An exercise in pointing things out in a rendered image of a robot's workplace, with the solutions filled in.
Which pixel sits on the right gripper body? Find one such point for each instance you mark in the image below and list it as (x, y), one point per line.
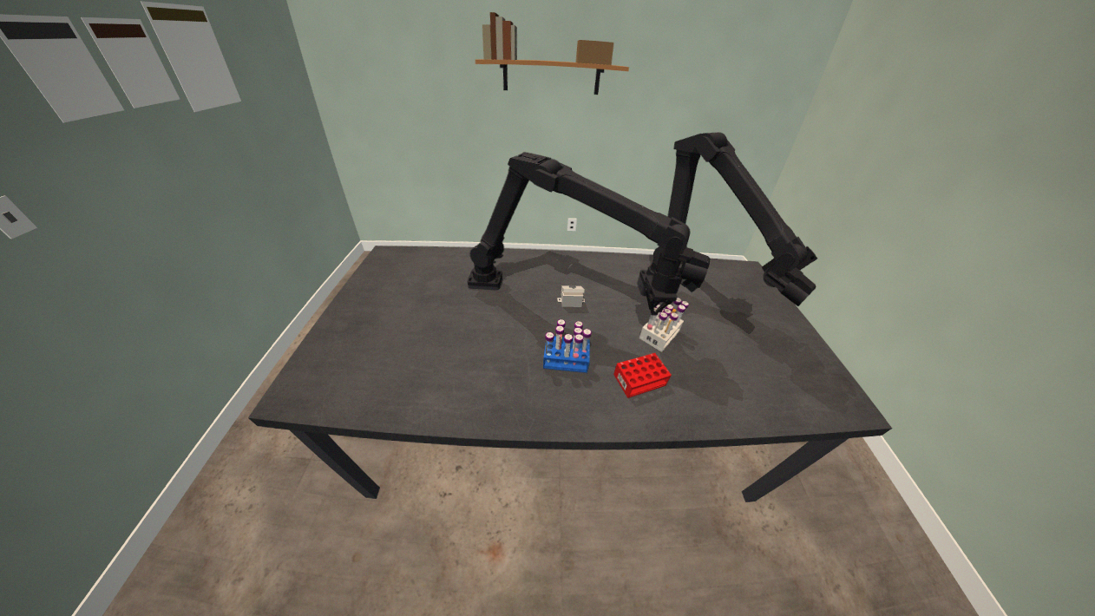
(656, 287)

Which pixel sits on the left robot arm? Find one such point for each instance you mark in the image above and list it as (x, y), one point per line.
(715, 148)

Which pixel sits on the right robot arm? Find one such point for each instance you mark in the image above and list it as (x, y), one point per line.
(552, 175)

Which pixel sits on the blue test tube rack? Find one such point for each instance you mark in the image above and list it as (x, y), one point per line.
(554, 365)

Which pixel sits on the white test tube rack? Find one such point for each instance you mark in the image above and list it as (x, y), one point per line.
(656, 340)

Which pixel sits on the red tube rack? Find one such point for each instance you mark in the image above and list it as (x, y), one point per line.
(655, 373)

